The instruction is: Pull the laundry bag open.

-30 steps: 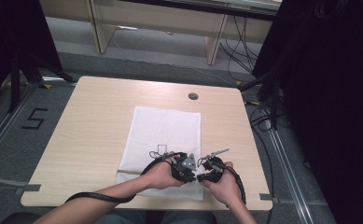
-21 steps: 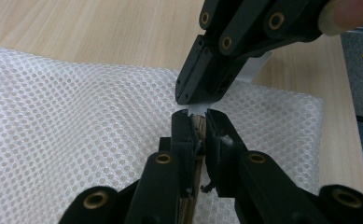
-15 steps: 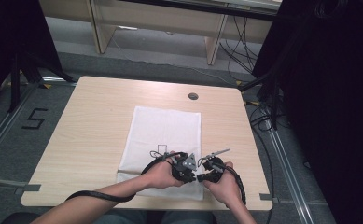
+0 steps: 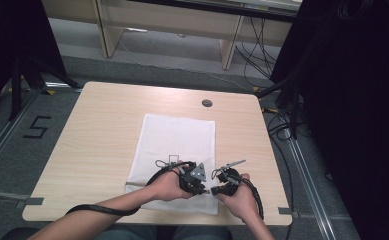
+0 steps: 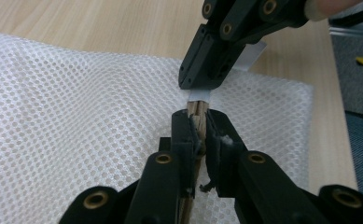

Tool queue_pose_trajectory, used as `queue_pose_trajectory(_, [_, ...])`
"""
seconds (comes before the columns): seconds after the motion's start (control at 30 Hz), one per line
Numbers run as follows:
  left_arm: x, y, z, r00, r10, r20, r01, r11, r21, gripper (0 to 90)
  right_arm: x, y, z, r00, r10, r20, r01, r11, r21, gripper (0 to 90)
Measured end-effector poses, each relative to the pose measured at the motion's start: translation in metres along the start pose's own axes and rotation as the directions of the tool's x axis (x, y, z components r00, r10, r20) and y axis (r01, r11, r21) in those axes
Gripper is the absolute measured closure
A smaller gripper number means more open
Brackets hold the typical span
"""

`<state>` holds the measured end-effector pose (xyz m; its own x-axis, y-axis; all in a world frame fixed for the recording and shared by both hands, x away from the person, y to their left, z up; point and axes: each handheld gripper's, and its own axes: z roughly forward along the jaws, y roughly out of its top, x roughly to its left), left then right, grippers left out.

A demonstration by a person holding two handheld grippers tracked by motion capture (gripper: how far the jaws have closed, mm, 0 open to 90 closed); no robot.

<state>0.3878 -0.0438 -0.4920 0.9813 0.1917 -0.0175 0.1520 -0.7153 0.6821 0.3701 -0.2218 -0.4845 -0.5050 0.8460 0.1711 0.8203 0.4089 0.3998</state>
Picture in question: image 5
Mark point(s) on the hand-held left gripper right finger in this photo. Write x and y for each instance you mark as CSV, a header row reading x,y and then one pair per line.
x,y
222,146

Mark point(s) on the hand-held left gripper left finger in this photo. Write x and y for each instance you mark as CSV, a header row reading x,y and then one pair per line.
x,y
182,133

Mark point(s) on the wooden clip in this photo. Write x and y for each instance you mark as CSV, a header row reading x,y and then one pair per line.
x,y
199,118

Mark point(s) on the white strip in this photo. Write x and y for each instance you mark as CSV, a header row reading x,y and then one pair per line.
x,y
199,95

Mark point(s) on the white mesh bag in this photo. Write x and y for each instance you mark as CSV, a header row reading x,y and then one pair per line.
x,y
76,109

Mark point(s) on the grey fabric panel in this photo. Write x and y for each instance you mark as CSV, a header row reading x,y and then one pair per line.
x,y
353,87

